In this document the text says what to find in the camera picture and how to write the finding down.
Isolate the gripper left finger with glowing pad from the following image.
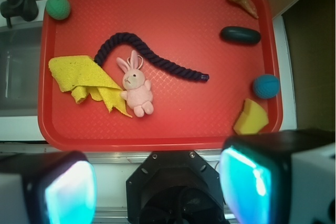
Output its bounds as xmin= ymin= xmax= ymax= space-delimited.
xmin=1 ymin=151 xmax=97 ymax=223

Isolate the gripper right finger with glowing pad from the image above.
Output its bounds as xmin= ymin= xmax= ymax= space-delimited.
xmin=219 ymin=129 xmax=335 ymax=223

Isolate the blue ball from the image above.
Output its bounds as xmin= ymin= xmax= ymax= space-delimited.
xmin=253 ymin=74 xmax=280 ymax=99

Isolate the green ball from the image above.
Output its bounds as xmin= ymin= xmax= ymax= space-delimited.
xmin=45 ymin=0 xmax=71 ymax=20

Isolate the yellow sponge wedge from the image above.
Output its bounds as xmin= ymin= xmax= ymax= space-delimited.
xmin=233 ymin=98 xmax=269 ymax=135

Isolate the yellow cloth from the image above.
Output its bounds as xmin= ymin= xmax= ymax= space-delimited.
xmin=48 ymin=55 xmax=131 ymax=117

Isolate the pink plush bunny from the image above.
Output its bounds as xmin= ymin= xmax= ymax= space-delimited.
xmin=117 ymin=50 xmax=154 ymax=118

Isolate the red plastic tray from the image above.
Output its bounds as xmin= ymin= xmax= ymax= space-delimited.
xmin=38 ymin=0 xmax=283 ymax=152

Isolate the dark green oval stone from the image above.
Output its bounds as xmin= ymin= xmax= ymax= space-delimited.
xmin=220 ymin=26 xmax=261 ymax=45

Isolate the black octagonal mount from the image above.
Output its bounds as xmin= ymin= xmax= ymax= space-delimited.
xmin=125 ymin=151 xmax=229 ymax=223

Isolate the dark purple rope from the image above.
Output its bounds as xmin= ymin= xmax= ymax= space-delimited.
xmin=93 ymin=32 xmax=210 ymax=83

